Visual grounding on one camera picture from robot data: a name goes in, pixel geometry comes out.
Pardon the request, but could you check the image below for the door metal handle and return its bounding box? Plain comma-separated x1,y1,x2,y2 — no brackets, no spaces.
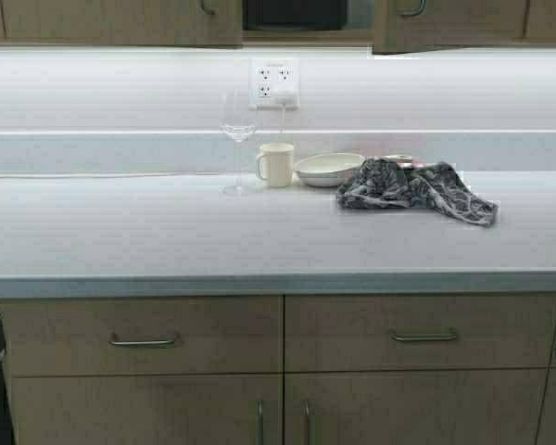
199,0,217,17
396,0,427,19

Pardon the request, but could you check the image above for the black cooking pot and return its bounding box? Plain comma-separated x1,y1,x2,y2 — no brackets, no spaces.
243,0,348,31

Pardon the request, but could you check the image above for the cream ceramic mug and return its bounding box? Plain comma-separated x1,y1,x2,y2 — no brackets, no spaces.
256,143,295,188

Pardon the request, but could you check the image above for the white ceramic bowl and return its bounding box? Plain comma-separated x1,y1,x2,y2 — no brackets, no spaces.
294,153,366,188

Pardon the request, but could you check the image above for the grey patterned dish towel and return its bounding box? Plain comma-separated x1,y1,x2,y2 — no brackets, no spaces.
335,158,499,227

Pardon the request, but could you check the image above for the clear wine glass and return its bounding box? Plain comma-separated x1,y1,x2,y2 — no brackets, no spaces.
221,90,258,196

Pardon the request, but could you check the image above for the white power adapter plug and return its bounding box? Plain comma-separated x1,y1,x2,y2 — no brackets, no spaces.
274,85,298,109

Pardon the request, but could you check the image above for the small white dish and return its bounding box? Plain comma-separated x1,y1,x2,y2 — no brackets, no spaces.
383,155,425,169

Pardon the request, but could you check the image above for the right wooden drawer front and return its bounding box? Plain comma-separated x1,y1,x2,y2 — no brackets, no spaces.
284,293,556,372

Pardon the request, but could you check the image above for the wooden drawer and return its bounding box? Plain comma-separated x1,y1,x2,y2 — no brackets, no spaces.
0,296,282,376
284,293,556,372

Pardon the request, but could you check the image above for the left wooden drawer front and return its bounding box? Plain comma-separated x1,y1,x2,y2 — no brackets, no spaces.
0,296,282,376

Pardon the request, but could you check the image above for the white wall outlet plate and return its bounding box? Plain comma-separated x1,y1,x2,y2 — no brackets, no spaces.
248,58,300,110

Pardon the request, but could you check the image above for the lower left door handle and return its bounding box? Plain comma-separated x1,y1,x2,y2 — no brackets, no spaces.
256,400,265,445

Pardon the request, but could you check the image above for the lower right door handle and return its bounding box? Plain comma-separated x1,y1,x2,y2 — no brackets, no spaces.
303,400,311,445

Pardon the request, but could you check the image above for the right drawer metal handle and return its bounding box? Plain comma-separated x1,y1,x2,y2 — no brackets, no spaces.
388,328,459,343

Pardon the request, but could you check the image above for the drawer metal handle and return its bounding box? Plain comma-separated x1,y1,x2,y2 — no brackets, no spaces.
108,333,181,349
388,328,459,343

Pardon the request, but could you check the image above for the left drawer metal handle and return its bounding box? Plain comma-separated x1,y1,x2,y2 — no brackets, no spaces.
108,333,181,349

